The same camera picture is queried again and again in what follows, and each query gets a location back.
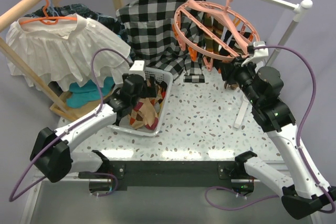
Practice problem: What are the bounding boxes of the wooden clothes rail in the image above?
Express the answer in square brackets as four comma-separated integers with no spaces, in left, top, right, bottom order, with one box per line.
[1,0,41,32]

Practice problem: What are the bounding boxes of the argyle orange brown sock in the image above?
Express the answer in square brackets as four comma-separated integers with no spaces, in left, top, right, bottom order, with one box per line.
[129,98,159,130]

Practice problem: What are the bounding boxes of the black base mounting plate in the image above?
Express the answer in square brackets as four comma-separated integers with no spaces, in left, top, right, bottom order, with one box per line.
[98,161,255,194]

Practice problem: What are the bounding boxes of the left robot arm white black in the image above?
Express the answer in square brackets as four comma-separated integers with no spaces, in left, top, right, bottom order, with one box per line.
[30,74,156,183]

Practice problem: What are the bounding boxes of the purple cable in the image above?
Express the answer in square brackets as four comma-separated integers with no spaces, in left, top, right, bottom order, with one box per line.
[204,45,336,214]
[9,48,133,202]

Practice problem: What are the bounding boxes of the brown white striped sock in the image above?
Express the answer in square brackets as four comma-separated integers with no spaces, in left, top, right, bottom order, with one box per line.
[219,30,243,56]

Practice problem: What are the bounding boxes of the olive striped hanging sock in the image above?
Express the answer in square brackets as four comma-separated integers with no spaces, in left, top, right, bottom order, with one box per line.
[204,14,224,55]

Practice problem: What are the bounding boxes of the pink round clip hanger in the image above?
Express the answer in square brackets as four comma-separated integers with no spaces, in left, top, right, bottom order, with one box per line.
[172,0,260,71]

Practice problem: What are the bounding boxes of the light blue hanger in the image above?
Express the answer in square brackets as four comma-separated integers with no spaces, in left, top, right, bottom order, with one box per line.
[44,0,59,17]

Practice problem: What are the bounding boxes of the dark patterned garment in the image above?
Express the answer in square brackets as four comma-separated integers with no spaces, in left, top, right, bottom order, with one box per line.
[18,4,127,42]

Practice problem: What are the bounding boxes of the white laundry basket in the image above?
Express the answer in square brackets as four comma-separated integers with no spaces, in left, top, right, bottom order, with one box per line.
[110,68,173,137]

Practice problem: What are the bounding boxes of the black white checked shirt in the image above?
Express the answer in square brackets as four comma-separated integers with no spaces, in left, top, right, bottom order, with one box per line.
[116,0,205,83]

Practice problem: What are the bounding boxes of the white ruffled blouse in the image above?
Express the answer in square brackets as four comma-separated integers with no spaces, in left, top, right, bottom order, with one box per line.
[6,21,131,91]

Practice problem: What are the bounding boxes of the orange clothes hanger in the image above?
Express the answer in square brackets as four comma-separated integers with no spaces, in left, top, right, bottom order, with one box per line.
[18,0,77,25]

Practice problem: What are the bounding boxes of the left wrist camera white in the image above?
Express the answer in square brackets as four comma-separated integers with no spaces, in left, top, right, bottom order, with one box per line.
[129,60,146,80]

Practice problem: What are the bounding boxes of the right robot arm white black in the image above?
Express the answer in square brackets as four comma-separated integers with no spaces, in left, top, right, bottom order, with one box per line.
[219,58,335,220]

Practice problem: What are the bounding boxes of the teal cloth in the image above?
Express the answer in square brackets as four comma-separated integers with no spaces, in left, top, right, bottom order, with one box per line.
[66,77,114,109]

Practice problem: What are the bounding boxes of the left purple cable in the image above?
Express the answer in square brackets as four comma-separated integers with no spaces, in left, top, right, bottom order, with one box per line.
[9,48,133,202]

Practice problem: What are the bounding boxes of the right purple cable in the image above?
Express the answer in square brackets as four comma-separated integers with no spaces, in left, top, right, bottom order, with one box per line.
[204,45,336,214]

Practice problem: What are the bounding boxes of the white rack foot bracket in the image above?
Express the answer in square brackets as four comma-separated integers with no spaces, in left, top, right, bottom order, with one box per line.
[233,95,250,129]

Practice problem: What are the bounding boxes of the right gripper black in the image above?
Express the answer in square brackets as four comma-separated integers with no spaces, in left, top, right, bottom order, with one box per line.
[218,55,260,105]

